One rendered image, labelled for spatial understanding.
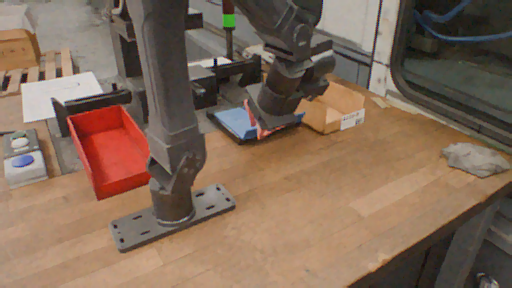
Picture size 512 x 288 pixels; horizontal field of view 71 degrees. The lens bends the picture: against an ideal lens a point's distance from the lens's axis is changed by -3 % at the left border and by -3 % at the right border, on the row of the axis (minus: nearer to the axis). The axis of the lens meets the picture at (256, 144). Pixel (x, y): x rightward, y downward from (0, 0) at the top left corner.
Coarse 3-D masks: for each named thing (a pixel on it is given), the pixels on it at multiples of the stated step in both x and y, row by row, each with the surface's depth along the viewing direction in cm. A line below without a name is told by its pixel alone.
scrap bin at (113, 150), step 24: (72, 120) 80; (96, 120) 83; (120, 120) 86; (96, 144) 80; (120, 144) 80; (144, 144) 73; (96, 168) 72; (120, 168) 72; (144, 168) 72; (96, 192) 63; (120, 192) 66
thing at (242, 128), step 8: (224, 112) 89; (232, 112) 89; (240, 112) 89; (224, 120) 85; (232, 120) 85; (240, 120) 85; (248, 120) 85; (232, 128) 82; (240, 128) 82; (248, 128) 82; (256, 128) 77; (240, 136) 79; (248, 136) 78; (256, 136) 80
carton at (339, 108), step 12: (336, 84) 92; (324, 96) 98; (336, 96) 94; (348, 96) 90; (360, 96) 87; (300, 108) 89; (312, 108) 85; (324, 108) 81; (336, 108) 95; (348, 108) 91; (360, 108) 88; (312, 120) 86; (324, 120) 82; (336, 120) 84; (348, 120) 86; (360, 120) 89; (324, 132) 84
